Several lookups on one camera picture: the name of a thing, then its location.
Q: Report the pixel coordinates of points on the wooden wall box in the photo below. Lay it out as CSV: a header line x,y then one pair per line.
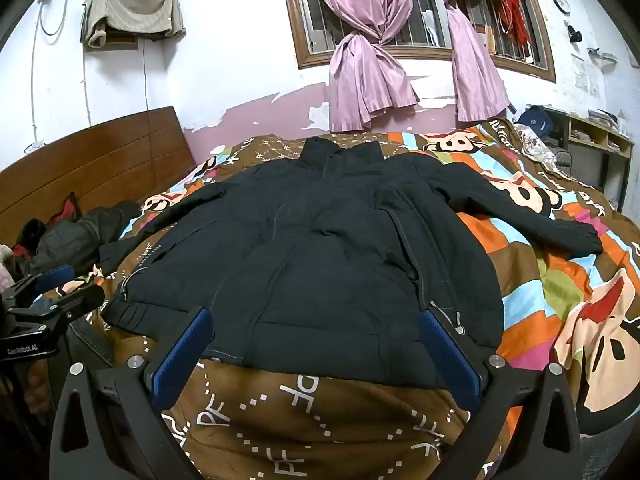
x,y
122,41

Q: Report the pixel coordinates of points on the round wall clock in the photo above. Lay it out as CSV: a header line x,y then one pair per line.
x,y
561,2

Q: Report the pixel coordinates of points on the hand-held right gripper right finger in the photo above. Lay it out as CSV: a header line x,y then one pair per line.
x,y
445,355

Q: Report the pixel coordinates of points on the floral cloth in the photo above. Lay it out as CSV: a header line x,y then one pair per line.
x,y
535,147

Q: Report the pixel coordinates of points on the printed cartoon blanket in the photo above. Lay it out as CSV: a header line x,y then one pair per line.
x,y
320,425

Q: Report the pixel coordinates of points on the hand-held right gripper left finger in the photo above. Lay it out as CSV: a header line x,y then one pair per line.
x,y
182,355

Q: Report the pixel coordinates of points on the red cloth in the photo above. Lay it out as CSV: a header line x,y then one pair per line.
x,y
67,210

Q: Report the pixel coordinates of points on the black jacket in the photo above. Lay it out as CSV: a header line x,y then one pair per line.
x,y
320,260

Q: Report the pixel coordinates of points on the wooden shelf desk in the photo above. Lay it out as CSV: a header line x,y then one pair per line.
x,y
600,132

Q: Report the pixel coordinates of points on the black wall lamp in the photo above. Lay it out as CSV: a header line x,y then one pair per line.
x,y
575,35

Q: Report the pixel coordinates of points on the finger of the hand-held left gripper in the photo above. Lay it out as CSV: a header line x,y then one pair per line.
x,y
75,301
55,276

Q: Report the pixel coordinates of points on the wide pink curtain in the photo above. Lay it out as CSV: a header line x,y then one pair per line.
x,y
370,75

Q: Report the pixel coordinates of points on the stack of papers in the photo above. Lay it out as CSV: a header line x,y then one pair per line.
x,y
602,119

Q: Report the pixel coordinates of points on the narrow pink curtain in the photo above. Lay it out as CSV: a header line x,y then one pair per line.
x,y
472,70

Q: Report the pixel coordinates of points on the white wall calendar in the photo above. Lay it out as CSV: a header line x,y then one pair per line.
x,y
580,72

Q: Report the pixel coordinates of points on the red hanging clothes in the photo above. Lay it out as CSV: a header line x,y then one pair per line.
x,y
515,15

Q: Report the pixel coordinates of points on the wooden window frame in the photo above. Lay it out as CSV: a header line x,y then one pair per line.
x,y
291,10

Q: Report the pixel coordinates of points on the dark clothes pile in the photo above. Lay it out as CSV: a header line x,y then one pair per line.
x,y
80,235

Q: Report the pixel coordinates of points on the beige cloth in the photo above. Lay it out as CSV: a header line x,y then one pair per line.
x,y
135,10

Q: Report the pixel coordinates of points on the white wall bracket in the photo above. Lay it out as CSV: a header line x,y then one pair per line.
x,y
600,56

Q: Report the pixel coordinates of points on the wooden headboard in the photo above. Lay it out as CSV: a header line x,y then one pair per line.
x,y
100,170

